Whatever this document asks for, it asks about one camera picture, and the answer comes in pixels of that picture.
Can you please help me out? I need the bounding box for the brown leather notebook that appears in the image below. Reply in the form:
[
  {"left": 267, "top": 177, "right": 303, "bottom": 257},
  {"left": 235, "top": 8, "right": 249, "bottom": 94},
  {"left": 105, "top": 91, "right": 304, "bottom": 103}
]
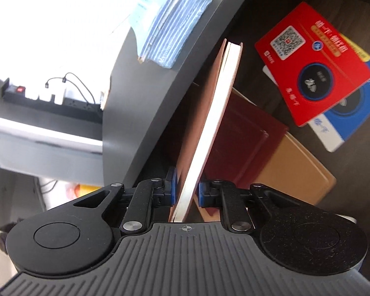
[{"left": 169, "top": 40, "right": 243, "bottom": 222}]

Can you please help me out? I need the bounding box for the dark red folder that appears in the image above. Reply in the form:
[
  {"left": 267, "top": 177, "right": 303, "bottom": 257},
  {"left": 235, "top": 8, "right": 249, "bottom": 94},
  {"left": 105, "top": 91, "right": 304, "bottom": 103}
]
[{"left": 203, "top": 91, "right": 288, "bottom": 189}]

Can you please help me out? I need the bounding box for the yellow plastic basket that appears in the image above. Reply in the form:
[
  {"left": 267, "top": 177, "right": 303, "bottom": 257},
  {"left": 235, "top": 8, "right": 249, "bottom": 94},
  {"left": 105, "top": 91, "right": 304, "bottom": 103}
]
[{"left": 74, "top": 184, "right": 100, "bottom": 197}]

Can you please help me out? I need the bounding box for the tan kraft envelope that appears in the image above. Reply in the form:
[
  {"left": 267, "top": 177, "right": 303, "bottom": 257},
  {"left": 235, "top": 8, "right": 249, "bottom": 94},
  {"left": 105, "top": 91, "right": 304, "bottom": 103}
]
[{"left": 203, "top": 88, "right": 338, "bottom": 223}]

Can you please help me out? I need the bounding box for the black power strip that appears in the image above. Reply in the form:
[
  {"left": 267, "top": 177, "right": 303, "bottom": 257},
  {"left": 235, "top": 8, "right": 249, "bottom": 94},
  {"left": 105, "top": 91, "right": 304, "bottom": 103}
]
[{"left": 2, "top": 85, "right": 103, "bottom": 124}]

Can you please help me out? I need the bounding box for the blue white payment card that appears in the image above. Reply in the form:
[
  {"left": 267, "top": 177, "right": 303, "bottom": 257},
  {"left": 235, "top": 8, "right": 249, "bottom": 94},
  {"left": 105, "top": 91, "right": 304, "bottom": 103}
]
[{"left": 265, "top": 34, "right": 370, "bottom": 152}]

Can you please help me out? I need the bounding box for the red QR payment card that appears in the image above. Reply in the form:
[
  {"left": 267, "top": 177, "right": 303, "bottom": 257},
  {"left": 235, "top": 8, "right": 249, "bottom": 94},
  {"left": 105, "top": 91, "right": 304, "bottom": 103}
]
[{"left": 255, "top": 2, "right": 370, "bottom": 126}]

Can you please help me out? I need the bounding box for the blue cloth pack in plastic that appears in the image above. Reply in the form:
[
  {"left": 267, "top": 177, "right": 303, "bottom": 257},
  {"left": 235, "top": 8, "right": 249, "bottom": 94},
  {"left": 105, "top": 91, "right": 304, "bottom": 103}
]
[{"left": 145, "top": 0, "right": 212, "bottom": 69}]

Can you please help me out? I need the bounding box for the light blue booklet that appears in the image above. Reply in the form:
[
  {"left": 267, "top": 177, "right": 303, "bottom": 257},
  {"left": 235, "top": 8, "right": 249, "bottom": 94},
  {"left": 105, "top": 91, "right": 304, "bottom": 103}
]
[{"left": 131, "top": 0, "right": 180, "bottom": 63}]

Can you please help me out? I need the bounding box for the black charging cable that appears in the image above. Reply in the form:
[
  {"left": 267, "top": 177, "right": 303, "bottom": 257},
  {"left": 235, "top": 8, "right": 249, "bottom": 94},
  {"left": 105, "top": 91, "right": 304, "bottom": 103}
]
[{"left": 44, "top": 72, "right": 97, "bottom": 106}]

